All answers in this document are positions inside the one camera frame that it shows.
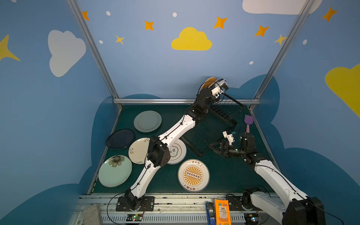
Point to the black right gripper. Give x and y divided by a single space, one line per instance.
220 147

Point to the black wire dish rack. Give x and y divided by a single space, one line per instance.
221 116

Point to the white plate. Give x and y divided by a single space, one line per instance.
177 152

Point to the woven bamboo plate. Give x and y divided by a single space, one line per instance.
208 83

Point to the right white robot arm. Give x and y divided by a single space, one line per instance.
295 208

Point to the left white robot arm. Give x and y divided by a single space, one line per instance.
158 153

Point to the orange box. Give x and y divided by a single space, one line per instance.
222 212

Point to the grey-green plain plate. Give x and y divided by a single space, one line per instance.
147 121

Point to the cream floral plate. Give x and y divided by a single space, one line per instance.
138 150

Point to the dark navy plate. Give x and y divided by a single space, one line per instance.
120 139

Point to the mint green leaf plate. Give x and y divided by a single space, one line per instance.
115 171

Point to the small green circuit board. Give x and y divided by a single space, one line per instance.
134 218

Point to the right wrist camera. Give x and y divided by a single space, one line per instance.
229 137

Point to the purple scoop, pink handle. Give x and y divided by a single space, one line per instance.
248 120

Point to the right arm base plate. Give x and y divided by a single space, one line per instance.
237 203

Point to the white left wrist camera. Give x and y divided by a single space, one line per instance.
216 91

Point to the blue tool handle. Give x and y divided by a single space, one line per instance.
210 213

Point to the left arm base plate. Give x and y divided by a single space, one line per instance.
147 204

